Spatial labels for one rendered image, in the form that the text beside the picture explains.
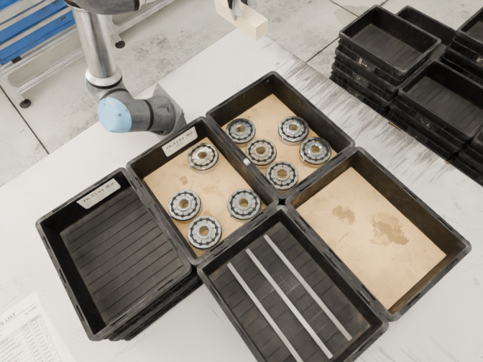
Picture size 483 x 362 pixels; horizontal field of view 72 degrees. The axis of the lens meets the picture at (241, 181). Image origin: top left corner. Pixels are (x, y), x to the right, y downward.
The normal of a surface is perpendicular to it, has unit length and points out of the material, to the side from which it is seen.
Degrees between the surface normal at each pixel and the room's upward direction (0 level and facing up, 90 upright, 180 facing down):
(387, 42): 0
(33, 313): 0
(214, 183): 0
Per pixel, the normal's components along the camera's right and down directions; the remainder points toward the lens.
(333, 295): -0.07, -0.44
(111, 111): -0.56, 0.26
